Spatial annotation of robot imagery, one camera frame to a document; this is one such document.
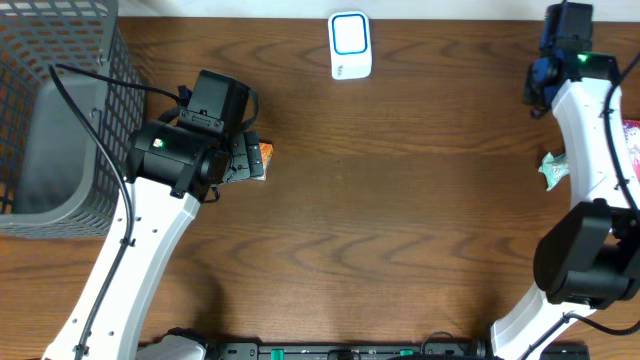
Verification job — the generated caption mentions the teal snack packet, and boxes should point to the teal snack packet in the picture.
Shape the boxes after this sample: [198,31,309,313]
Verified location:
[538,153,570,192]

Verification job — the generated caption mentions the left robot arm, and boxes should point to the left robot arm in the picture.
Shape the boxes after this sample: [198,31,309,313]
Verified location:
[44,70,264,360]

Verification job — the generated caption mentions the purple red snack bag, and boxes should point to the purple red snack bag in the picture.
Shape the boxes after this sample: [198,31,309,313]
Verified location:
[623,120,640,177]

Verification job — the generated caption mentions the grey plastic mesh basket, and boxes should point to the grey plastic mesh basket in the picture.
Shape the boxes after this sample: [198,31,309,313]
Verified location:
[1,0,146,238]

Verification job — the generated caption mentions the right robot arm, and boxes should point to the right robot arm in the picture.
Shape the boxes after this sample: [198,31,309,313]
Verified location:
[488,1,639,359]

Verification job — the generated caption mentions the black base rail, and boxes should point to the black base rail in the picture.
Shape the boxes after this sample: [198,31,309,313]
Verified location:
[207,340,493,360]

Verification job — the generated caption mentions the white barcode scanner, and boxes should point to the white barcode scanner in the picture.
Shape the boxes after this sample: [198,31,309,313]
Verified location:
[327,11,373,80]

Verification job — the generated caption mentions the orange white snack packet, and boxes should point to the orange white snack packet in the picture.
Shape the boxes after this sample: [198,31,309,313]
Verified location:
[258,142,274,181]

